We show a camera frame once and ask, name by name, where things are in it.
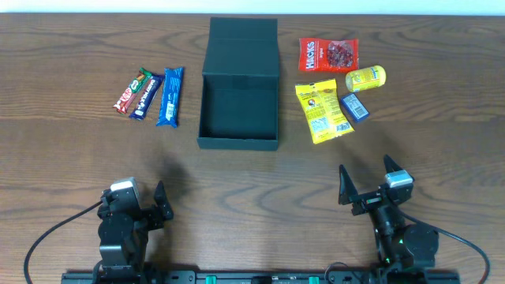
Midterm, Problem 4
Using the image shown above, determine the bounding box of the red Hacks candy bag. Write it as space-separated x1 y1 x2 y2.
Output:
298 38 359 73

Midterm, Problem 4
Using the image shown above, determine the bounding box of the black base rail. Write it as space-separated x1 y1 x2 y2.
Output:
61 270 461 284

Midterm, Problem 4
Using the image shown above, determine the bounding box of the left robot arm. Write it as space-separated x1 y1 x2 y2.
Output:
92 177 174 283

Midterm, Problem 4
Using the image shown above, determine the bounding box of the yellow cylindrical candy container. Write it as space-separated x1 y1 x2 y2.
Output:
346 65 387 92

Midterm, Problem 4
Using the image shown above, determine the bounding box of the dark green box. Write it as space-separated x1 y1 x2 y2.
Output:
196 17 280 151

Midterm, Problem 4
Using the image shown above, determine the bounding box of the small blue box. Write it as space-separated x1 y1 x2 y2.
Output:
341 93 370 122

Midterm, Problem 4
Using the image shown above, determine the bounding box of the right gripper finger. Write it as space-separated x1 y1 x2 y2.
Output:
383 155 403 174
339 164 358 204

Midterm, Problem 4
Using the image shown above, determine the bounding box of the blue Oreo cookie pack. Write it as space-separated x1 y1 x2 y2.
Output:
156 67 184 128

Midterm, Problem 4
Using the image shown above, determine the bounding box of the yellow Hacks candy bag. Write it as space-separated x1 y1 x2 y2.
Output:
295 79 354 144

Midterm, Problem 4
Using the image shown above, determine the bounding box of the purple Dairy Milk bar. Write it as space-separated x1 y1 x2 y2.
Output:
129 75 163 121

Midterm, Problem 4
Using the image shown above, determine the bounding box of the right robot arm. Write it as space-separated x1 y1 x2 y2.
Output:
339 155 439 283

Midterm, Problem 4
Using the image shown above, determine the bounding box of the red KitKat bar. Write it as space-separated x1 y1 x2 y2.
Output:
113 68 152 114

